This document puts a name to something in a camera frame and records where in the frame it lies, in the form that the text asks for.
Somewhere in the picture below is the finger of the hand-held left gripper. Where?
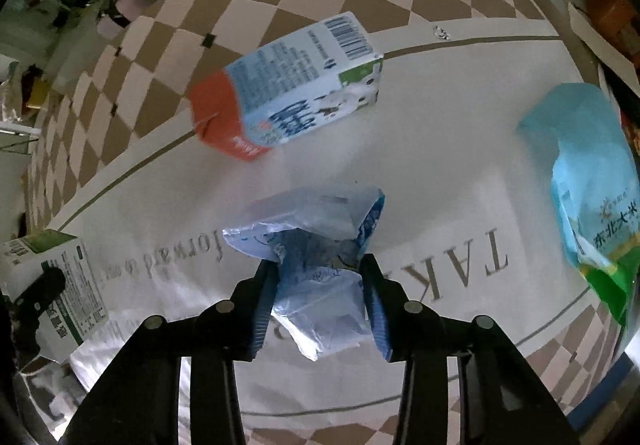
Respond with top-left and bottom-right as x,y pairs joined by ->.
11,266 -> 67,327

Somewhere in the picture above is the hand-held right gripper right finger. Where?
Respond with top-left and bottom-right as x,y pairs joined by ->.
357,252 -> 581,445

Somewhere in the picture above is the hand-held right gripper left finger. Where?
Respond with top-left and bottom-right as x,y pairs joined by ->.
65,256 -> 281,445

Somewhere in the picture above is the white and green box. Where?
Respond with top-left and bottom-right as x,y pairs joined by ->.
0,229 -> 110,364

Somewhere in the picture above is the blue and white plastic wrapper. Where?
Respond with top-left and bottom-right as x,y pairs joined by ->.
222,182 -> 387,362

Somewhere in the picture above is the brown checked tablecloth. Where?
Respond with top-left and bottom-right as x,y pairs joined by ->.
22,0 -> 628,445

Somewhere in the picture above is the yellow box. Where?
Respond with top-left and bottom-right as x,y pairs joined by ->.
27,75 -> 56,112

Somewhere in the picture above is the blue milk carton orange top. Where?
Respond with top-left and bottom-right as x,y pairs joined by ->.
187,11 -> 385,162

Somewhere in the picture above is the teal and green rice bag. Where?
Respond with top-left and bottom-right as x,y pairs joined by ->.
517,82 -> 640,332

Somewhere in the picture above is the pink suitcase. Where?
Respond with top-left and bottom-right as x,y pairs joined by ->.
96,0 -> 151,40

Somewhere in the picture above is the orange box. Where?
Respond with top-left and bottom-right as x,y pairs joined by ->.
585,0 -> 638,38

